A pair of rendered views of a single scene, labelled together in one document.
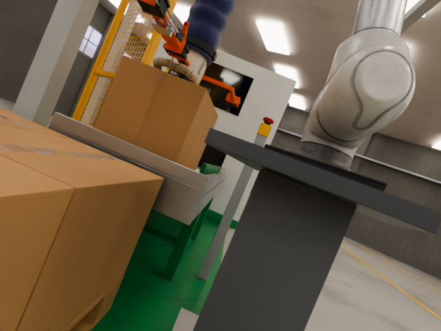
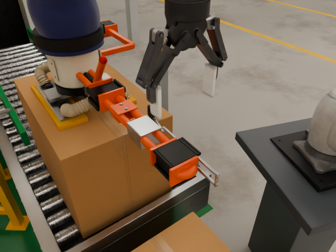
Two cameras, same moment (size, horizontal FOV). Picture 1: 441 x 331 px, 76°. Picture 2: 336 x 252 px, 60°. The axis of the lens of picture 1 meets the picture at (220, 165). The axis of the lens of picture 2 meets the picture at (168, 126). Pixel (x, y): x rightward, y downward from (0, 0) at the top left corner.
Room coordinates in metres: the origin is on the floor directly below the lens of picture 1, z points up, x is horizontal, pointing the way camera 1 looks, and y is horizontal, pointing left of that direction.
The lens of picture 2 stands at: (0.58, 0.73, 1.53)
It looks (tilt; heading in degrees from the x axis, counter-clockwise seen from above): 37 degrees down; 320
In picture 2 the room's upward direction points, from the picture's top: straight up
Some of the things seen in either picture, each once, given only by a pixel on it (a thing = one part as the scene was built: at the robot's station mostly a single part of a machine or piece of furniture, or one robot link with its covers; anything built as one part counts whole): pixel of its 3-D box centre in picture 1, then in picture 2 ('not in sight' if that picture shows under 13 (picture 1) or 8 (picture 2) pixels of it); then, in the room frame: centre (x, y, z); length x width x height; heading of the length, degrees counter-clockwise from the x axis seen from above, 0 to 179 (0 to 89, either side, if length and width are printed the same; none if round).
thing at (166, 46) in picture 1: (176, 48); (106, 94); (1.28, 0.39, 1.08); 0.10 x 0.08 x 0.06; 86
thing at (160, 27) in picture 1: (163, 25); (144, 131); (1.07, 0.40, 1.07); 0.07 x 0.07 x 0.04; 86
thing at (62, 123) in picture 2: not in sight; (56, 98); (1.54, 0.46, 0.97); 0.34 x 0.10 x 0.05; 176
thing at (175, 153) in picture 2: (151, 1); (173, 161); (0.94, 0.42, 1.08); 0.08 x 0.07 x 0.05; 176
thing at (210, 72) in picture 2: not in sight; (209, 80); (0.94, 0.32, 1.24); 0.03 x 0.01 x 0.07; 177
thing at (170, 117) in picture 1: (165, 125); (93, 136); (1.53, 0.36, 0.75); 0.60 x 0.40 x 0.40; 175
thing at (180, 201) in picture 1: (119, 174); (142, 233); (1.17, 0.37, 0.47); 0.70 x 0.03 x 0.15; 87
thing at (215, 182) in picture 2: (170, 16); (178, 139); (0.98, 0.36, 1.08); 0.31 x 0.03 x 0.05; 176
